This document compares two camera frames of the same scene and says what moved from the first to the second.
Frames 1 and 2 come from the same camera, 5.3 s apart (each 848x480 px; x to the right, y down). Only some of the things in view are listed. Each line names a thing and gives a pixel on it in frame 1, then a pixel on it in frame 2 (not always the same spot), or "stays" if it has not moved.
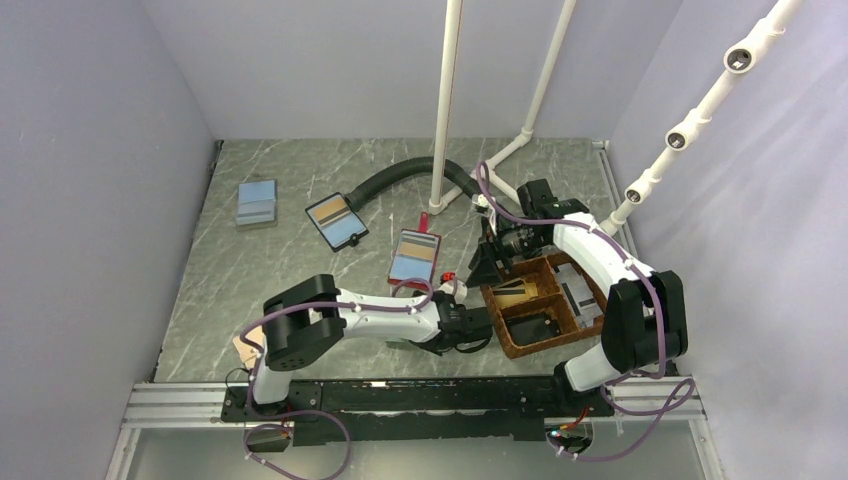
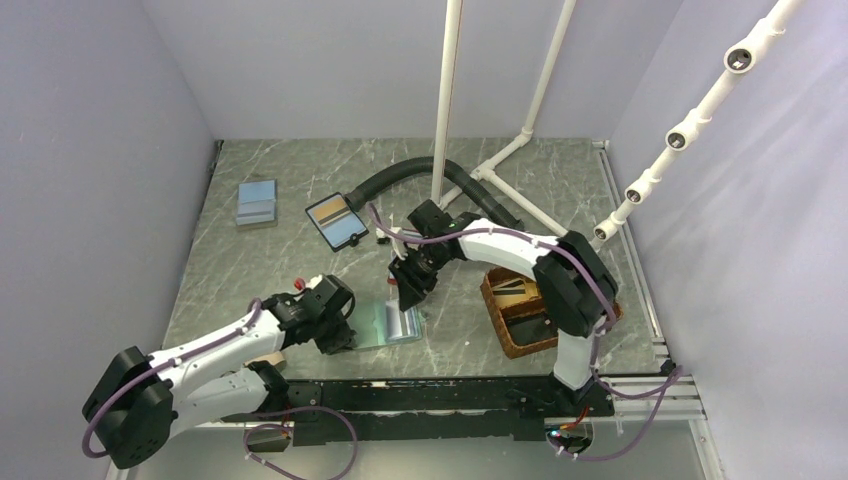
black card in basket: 533,327 stays
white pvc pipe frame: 442,198 stays
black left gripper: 427,346 -> 342,340
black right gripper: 485,270 -> 412,288
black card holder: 338,223 stays
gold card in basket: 514,292 stays
